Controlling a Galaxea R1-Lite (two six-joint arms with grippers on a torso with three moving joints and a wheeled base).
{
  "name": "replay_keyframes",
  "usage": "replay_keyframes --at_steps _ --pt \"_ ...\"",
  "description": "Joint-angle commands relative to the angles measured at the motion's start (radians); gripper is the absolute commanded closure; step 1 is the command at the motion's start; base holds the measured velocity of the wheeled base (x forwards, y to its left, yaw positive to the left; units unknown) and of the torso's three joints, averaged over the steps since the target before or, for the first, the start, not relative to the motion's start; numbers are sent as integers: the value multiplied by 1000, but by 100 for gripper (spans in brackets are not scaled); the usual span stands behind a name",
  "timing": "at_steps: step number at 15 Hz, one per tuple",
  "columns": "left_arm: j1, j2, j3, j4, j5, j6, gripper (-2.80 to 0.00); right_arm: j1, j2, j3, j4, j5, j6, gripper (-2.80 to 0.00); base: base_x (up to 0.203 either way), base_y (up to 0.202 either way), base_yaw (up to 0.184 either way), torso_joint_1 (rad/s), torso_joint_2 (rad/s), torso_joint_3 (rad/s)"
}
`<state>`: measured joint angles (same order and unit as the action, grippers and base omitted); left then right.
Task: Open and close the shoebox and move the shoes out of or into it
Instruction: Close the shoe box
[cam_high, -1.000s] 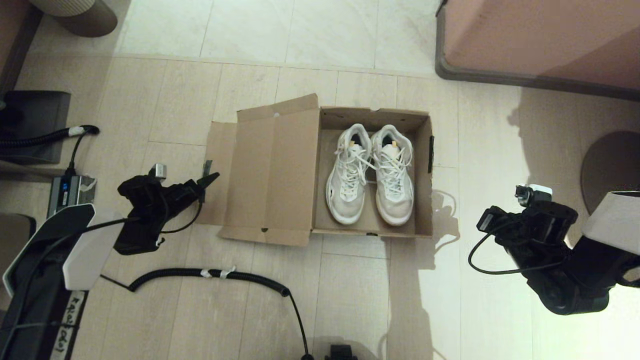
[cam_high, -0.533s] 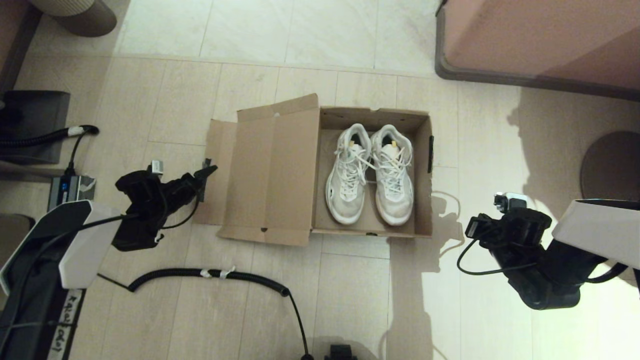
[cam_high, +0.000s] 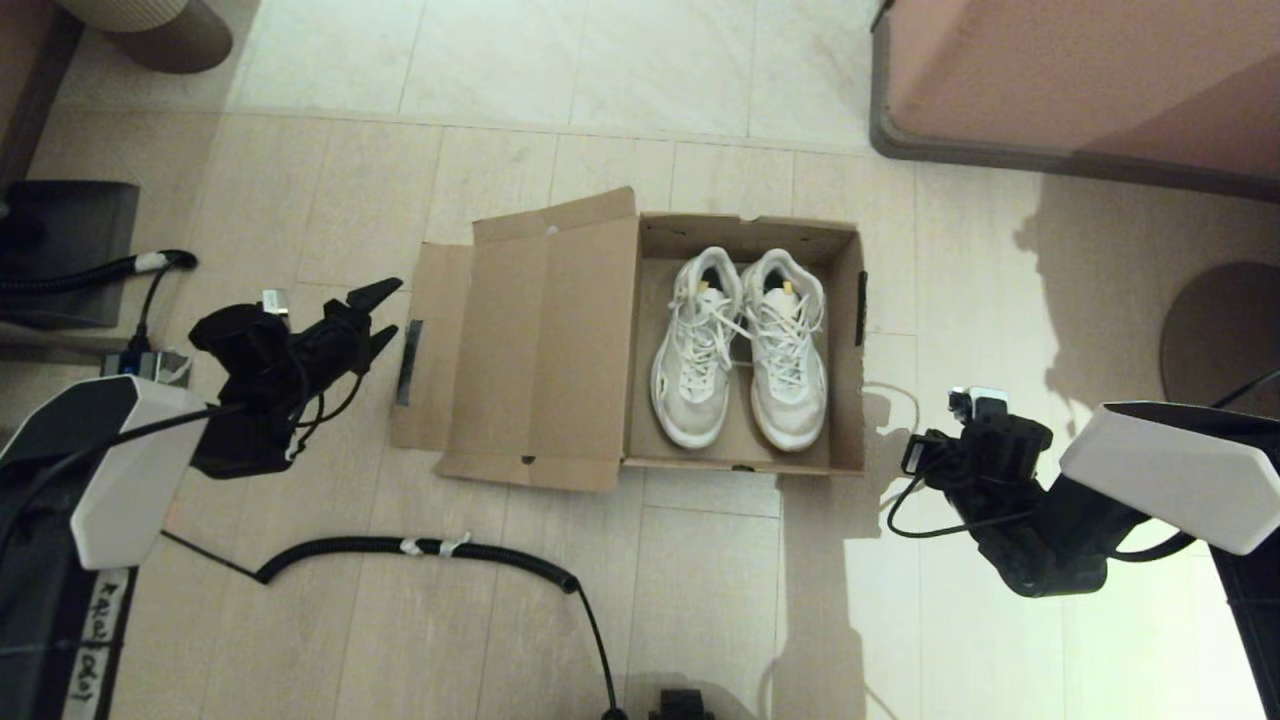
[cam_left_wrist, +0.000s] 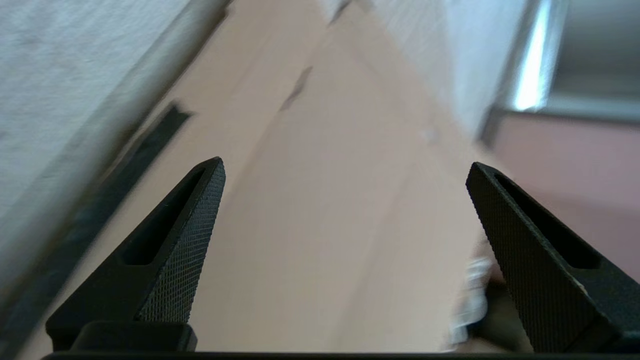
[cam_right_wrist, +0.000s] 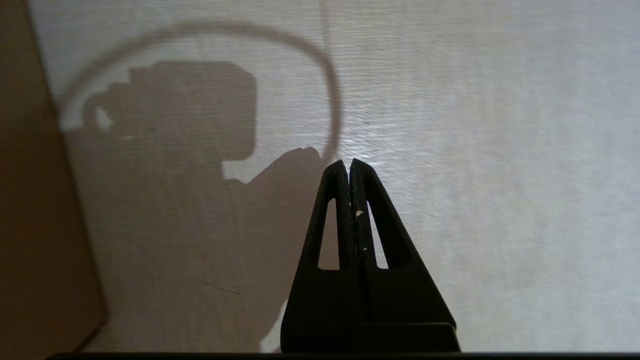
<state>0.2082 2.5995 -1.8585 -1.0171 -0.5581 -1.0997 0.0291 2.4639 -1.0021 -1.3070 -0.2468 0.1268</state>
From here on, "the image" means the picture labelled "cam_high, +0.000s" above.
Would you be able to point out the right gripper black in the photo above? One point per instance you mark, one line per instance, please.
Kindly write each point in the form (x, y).
(950, 470)

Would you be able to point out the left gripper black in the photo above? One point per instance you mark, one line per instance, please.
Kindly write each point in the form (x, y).
(325, 350)

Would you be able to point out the white lace-up sneaker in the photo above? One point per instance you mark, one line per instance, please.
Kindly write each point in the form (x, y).
(790, 410)
(690, 410)

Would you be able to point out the brown cardboard shoe box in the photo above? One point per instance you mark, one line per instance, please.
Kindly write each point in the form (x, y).
(540, 350)

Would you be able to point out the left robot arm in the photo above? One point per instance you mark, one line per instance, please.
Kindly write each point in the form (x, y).
(130, 470)

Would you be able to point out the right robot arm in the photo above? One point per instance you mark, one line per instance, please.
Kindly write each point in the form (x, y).
(1170, 470)

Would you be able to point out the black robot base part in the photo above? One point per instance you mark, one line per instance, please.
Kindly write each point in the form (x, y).
(682, 706)

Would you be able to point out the grey power supply box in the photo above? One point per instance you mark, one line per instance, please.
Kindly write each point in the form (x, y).
(130, 366)

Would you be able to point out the black square stand base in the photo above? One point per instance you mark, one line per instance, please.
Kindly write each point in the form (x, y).
(70, 215)

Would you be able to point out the beige ribbed cylinder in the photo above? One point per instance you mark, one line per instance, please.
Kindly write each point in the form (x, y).
(170, 35)

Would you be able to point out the pink upholstered furniture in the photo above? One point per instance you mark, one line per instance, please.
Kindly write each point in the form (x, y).
(1080, 70)

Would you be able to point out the brown wooden furniture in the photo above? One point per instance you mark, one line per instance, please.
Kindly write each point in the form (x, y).
(25, 70)

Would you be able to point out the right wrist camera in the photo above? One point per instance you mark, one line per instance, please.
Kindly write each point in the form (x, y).
(985, 405)

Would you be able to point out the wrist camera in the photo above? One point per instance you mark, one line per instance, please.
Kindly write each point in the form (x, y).
(276, 302)
(985, 405)

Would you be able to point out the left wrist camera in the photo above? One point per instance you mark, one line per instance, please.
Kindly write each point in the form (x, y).
(276, 302)

